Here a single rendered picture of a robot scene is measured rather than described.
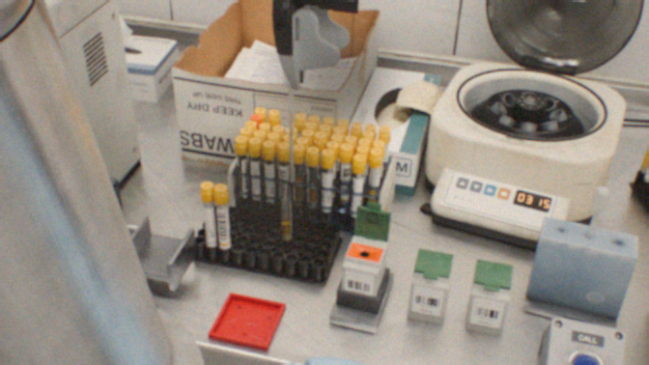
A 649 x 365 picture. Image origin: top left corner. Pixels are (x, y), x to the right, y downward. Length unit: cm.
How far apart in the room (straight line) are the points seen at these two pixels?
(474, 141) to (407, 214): 14
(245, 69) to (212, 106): 19
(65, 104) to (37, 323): 10
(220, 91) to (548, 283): 49
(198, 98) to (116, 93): 11
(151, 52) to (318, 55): 63
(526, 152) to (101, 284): 72
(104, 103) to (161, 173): 15
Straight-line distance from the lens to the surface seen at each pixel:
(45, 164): 28
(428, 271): 83
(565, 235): 87
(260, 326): 85
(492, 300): 84
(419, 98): 111
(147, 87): 128
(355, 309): 86
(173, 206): 104
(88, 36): 97
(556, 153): 98
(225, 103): 105
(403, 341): 85
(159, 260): 89
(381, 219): 83
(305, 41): 72
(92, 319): 34
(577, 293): 90
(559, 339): 78
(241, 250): 92
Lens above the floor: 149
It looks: 35 degrees down
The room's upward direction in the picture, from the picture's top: 1 degrees clockwise
